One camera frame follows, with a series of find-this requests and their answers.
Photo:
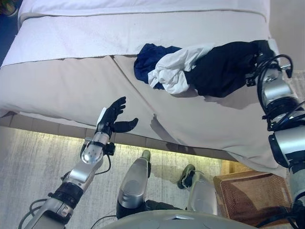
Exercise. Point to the bed with beige cover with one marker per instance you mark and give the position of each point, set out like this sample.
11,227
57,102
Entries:
71,83

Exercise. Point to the brown wicker basket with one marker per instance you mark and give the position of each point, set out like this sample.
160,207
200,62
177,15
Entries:
252,198

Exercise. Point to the blue garment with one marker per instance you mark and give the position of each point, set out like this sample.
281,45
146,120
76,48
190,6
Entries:
145,62

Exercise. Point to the grey streaked area rug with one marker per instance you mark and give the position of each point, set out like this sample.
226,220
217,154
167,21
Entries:
35,162

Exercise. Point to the brown bed frame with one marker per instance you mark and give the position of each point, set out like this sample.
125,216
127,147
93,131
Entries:
59,128

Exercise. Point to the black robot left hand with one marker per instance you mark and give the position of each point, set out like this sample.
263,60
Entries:
112,117

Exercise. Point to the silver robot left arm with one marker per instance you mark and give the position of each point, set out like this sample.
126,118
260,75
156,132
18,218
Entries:
81,174

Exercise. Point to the olive brown shoe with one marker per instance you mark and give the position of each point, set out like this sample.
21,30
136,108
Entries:
9,7

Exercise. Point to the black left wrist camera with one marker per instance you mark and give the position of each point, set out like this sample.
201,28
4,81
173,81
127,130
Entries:
111,149

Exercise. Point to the white garment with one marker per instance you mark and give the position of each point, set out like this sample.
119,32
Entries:
171,74

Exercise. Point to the silver robot right leg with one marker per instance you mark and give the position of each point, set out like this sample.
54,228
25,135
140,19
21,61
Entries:
202,195

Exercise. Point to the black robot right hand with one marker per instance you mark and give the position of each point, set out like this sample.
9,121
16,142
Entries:
265,47

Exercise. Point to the black garment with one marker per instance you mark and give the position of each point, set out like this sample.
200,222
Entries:
221,69

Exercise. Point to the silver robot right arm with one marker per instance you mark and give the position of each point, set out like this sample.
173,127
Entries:
276,90

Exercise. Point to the white duvet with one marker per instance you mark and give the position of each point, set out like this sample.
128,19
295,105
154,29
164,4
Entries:
95,31

